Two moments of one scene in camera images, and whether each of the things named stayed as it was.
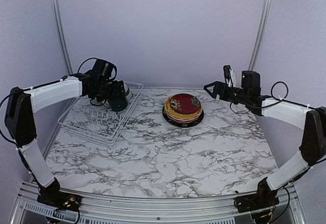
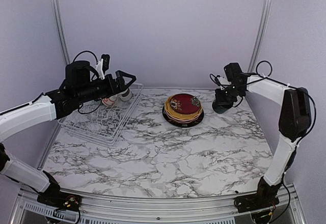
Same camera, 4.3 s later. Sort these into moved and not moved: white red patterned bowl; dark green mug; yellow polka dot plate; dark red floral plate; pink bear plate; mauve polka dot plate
Moved: dark green mug; white red patterned bowl
Not moved: mauve polka dot plate; yellow polka dot plate; pink bear plate; dark red floral plate
